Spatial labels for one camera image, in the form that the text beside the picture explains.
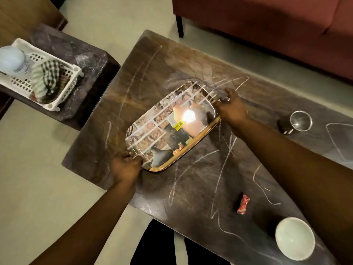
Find person's left hand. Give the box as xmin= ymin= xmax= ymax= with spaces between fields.
xmin=110 ymin=153 xmax=143 ymax=186

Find person's right hand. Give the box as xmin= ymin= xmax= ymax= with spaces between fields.
xmin=213 ymin=88 xmax=249 ymax=127

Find printed rectangular serving tray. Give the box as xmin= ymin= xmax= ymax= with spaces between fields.
xmin=125 ymin=81 xmax=222 ymax=172

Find person's right forearm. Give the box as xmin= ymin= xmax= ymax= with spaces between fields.
xmin=229 ymin=116 xmax=353 ymax=265

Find person's left forearm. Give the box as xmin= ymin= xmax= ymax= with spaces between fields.
xmin=29 ymin=180 xmax=137 ymax=265

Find steel tumbler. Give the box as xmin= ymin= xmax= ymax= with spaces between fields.
xmin=277 ymin=110 xmax=313 ymax=135

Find red sofa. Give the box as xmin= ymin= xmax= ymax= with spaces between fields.
xmin=172 ymin=0 xmax=353 ymax=82

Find person's black trousers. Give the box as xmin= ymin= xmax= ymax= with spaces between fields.
xmin=130 ymin=219 xmax=231 ymax=265

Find dark marble side table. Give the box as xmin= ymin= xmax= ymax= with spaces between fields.
xmin=0 ymin=23 xmax=121 ymax=131

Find red candy wrapper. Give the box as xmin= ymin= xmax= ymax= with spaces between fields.
xmin=237 ymin=194 xmax=251 ymax=215

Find green checked cloth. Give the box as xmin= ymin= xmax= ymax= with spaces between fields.
xmin=30 ymin=59 xmax=69 ymax=105

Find white plastic basket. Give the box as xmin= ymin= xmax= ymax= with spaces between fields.
xmin=0 ymin=38 xmax=84 ymax=112

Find white plastic bottle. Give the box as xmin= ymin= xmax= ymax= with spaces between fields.
xmin=0 ymin=46 xmax=31 ymax=77

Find white bowl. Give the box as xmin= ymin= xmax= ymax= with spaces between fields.
xmin=275 ymin=217 xmax=316 ymax=261

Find brown wooden furniture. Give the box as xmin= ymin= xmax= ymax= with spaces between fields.
xmin=0 ymin=0 xmax=68 ymax=47

